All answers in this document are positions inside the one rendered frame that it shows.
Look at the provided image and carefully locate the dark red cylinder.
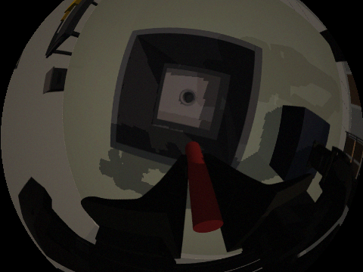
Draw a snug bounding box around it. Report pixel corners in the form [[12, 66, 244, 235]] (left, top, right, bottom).
[[185, 142, 224, 233]]

